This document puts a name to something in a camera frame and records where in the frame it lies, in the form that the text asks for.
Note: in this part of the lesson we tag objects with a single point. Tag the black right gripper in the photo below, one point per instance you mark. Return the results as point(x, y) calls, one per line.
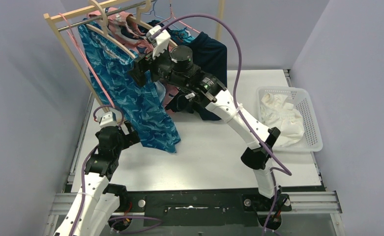
point(142, 64)

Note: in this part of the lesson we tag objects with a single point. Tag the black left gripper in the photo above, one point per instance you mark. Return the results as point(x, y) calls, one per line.
point(126, 137)

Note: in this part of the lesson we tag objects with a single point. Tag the blue shark print shorts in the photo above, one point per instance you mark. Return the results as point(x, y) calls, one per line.
point(141, 105)

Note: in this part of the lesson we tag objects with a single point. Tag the wooden hanger front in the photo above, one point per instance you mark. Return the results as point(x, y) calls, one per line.
point(105, 32)

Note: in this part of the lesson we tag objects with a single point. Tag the wooden hanger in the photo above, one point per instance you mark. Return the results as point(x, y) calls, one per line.
point(140, 9)
point(105, 32)

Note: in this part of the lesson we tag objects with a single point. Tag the white shorts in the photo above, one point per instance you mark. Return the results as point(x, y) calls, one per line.
point(276, 111)

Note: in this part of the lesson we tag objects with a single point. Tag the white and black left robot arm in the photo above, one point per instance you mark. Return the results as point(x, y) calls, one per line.
point(97, 199)

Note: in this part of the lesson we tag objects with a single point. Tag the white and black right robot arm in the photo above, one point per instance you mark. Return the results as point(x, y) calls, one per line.
point(177, 68)

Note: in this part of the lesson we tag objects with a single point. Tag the navy blue shorts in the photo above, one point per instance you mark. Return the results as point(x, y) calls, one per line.
point(211, 56)

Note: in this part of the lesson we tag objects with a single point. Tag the wooden hanger rear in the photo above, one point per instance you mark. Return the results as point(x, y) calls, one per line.
point(140, 9)

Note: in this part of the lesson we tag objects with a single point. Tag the pink floral shorts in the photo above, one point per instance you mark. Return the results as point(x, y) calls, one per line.
point(129, 34)

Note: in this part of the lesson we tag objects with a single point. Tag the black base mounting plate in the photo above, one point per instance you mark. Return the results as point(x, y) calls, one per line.
point(219, 207)

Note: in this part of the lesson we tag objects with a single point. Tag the wooden clothes rack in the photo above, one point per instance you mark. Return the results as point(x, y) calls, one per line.
point(52, 20)

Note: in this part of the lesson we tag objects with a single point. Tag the white plastic basket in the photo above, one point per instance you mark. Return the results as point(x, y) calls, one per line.
point(311, 140)

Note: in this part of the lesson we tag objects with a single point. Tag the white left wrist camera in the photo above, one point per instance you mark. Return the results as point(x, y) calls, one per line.
point(108, 119)

